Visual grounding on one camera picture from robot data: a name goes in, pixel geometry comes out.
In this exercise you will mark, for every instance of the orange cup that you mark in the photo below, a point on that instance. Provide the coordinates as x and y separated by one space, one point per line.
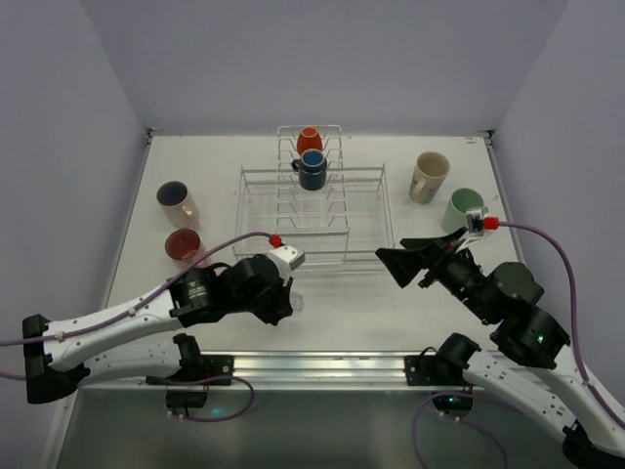
309 138

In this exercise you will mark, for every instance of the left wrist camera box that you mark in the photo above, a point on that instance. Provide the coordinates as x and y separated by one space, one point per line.
287 257

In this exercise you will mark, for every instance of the green plastic cup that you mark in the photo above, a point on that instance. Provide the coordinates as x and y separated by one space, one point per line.
459 203

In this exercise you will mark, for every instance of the aluminium mounting rail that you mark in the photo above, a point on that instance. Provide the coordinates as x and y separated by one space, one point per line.
317 366

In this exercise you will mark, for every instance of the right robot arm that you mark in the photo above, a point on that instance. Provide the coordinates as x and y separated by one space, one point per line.
566 400

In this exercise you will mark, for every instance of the cream coral pattern mug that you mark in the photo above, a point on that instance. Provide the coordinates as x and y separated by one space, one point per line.
430 170

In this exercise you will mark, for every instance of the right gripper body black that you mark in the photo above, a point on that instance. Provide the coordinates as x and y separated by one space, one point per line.
433 264

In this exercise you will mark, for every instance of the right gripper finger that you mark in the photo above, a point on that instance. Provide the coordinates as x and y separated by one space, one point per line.
405 264
445 243

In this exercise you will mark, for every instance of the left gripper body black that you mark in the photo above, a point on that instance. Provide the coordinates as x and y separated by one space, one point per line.
275 303

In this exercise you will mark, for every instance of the white wire plate rack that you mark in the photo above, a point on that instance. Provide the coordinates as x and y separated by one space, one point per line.
300 212

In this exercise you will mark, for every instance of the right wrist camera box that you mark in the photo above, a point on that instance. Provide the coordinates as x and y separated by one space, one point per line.
476 222

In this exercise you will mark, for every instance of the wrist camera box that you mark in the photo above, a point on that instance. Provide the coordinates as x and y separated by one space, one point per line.
476 222
287 257

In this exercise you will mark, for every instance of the dark blue mug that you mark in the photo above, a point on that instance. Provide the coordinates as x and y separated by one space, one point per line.
311 168

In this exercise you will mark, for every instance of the white wire dish rack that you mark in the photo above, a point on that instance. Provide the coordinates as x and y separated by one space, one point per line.
369 217

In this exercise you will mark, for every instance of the clear glass tumbler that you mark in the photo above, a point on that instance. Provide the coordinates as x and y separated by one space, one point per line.
296 301

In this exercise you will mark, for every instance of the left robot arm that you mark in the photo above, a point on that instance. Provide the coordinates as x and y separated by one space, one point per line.
59 356

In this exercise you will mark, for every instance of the pale pink glossy mug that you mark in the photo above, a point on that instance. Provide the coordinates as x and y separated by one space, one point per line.
177 203

